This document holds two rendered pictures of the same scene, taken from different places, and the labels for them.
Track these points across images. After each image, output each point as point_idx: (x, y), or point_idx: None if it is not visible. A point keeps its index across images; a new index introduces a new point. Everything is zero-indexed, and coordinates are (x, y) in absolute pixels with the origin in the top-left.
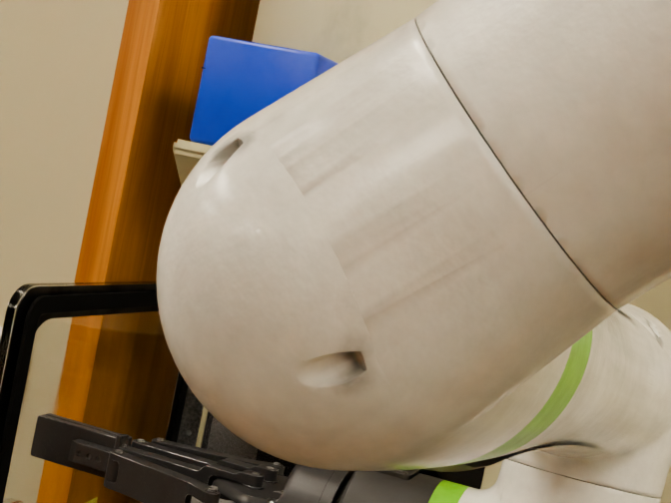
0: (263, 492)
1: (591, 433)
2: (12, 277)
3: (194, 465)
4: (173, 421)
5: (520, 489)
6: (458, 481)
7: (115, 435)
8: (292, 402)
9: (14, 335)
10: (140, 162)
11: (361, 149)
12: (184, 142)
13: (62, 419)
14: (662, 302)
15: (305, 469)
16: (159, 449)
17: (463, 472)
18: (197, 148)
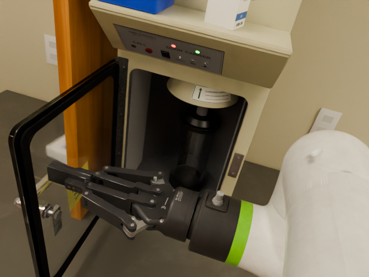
0: (156, 211)
1: None
2: (48, 16)
3: (123, 193)
4: (113, 115)
5: (284, 233)
6: (222, 110)
7: (84, 176)
8: None
9: (17, 153)
10: (75, 5)
11: None
12: (94, 2)
13: (59, 166)
14: (296, 27)
15: (175, 205)
16: (106, 179)
17: (224, 108)
18: (101, 6)
